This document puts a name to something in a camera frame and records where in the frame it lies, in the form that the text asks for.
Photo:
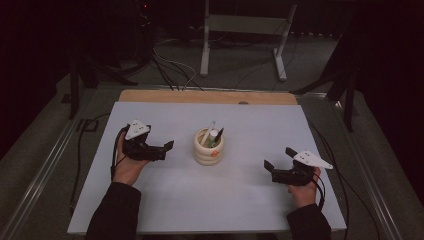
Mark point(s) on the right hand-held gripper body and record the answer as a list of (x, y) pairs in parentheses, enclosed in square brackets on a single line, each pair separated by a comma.
[(290, 176)]

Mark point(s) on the person's left hand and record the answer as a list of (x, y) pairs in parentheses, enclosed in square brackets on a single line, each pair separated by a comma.
[(128, 170)]

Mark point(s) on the white metal stand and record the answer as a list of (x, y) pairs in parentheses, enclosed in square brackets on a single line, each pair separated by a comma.
[(245, 24)]

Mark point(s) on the dark equipment with red light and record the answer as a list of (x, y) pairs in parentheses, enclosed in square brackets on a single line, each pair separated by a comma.
[(145, 30)]

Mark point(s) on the black metal stand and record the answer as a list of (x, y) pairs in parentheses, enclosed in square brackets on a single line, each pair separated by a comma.
[(74, 90), (348, 100)]

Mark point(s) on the green and white glue stick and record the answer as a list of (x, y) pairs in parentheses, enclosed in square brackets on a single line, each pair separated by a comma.
[(213, 136)]

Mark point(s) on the black pen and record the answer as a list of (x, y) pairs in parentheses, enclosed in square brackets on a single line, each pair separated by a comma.
[(219, 135)]

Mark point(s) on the wooden board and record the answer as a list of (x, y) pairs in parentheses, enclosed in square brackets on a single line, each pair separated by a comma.
[(186, 96)]

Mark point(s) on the cream ribbed pen holder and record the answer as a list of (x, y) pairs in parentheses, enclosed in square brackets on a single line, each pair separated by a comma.
[(209, 154)]

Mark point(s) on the person's right hand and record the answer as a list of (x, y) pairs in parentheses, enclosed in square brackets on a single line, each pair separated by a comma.
[(303, 196)]

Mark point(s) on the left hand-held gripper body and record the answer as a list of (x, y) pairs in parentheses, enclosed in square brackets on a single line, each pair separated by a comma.
[(143, 151)]

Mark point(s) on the aluminium rail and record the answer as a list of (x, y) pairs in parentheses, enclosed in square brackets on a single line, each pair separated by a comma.
[(370, 173), (43, 166)]

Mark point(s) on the white pen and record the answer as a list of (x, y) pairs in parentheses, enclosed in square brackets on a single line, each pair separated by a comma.
[(209, 131)]

